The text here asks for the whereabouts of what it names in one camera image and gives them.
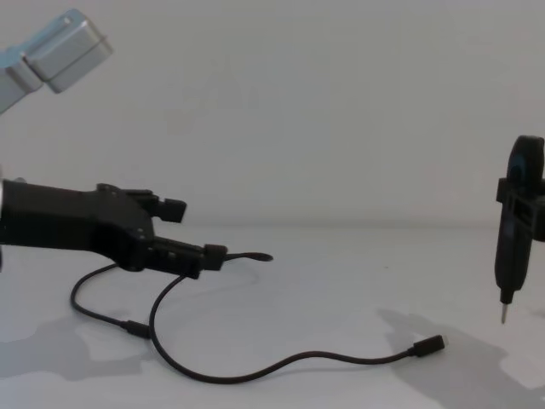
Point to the black electric screwdriver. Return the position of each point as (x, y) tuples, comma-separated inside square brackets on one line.
[(513, 264)]

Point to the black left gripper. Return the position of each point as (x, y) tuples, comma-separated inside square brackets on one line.
[(76, 217)]

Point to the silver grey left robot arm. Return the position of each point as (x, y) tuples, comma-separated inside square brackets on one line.
[(64, 51)]

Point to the white table cloth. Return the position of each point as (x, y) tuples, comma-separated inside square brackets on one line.
[(298, 298)]

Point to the black tool mount bracket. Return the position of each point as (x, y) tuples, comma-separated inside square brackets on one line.
[(528, 170)]

